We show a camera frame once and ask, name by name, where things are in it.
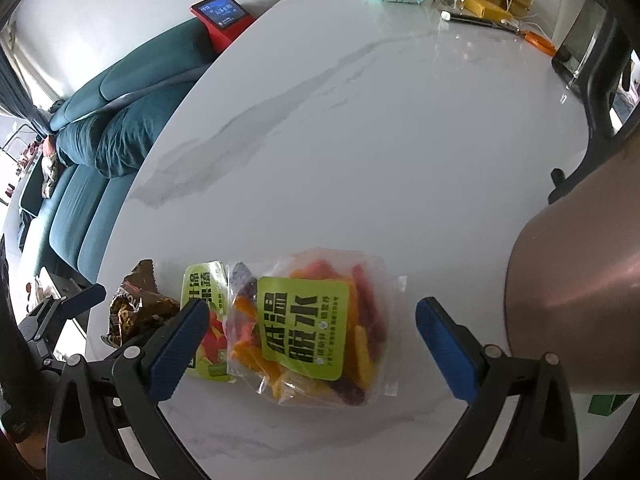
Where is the brown gold snack packet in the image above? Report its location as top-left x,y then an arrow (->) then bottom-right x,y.
101,259 -> 181,349

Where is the large clear dried vegetable packet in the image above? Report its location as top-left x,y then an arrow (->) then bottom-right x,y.
227,249 -> 408,407

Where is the yellow box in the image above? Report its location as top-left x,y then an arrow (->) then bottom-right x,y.
462,0 -> 509,22

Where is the small green label snack packet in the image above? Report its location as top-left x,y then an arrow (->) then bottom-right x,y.
181,260 -> 242,384

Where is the red smart display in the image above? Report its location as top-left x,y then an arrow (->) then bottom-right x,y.
190,0 -> 260,52

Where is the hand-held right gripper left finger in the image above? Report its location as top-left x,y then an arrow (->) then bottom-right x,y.
45,299 -> 211,480

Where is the patterned cloth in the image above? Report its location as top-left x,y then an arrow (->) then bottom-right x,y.
40,137 -> 64,199

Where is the dark curtain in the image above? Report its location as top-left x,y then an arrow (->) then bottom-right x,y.
0,50 -> 52,132

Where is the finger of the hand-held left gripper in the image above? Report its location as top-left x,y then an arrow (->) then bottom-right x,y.
30,283 -> 107,328

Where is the white cable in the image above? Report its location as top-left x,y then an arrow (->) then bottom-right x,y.
502,0 -> 551,37

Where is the teal sofa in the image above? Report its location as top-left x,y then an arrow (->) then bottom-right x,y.
20,17 -> 222,287

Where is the black pen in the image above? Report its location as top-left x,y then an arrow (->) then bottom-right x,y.
441,10 -> 521,34

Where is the green cardboard box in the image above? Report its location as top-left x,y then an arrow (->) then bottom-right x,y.
590,394 -> 632,417

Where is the orange tool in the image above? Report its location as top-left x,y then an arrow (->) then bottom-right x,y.
520,29 -> 557,56

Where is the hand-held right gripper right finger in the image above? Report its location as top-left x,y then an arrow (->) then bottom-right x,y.
415,296 -> 601,480

